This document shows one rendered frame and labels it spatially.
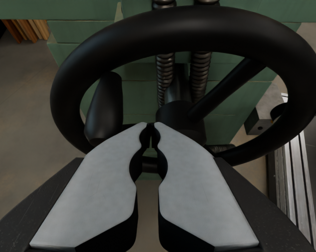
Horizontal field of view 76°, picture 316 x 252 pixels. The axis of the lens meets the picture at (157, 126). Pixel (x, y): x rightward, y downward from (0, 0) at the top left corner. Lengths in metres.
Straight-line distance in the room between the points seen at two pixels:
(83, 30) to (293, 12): 0.32
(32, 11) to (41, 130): 1.02
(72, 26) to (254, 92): 0.39
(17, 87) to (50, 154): 0.60
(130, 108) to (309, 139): 0.88
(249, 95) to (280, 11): 0.19
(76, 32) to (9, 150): 1.07
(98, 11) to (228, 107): 0.36
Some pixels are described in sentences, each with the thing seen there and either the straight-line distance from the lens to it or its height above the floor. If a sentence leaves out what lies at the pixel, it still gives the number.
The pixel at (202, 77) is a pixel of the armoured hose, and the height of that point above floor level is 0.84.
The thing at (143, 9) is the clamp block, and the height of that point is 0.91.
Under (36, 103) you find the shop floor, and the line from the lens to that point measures 1.50.
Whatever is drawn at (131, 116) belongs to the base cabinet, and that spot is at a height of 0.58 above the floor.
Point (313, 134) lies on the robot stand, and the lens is 1.19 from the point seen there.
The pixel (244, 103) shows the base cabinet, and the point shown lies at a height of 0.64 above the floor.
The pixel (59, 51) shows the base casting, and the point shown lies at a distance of 0.42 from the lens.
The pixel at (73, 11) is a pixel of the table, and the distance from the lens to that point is 0.37.
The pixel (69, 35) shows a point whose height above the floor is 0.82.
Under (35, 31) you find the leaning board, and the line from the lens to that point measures 1.96.
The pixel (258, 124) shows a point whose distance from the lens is 0.56.
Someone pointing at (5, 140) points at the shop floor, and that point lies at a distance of 1.43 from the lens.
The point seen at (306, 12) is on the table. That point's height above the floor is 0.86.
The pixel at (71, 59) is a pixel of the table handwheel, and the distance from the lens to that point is 0.17.
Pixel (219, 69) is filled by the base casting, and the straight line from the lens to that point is 0.43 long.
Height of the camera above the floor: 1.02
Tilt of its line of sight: 58 degrees down
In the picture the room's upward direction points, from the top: 1 degrees clockwise
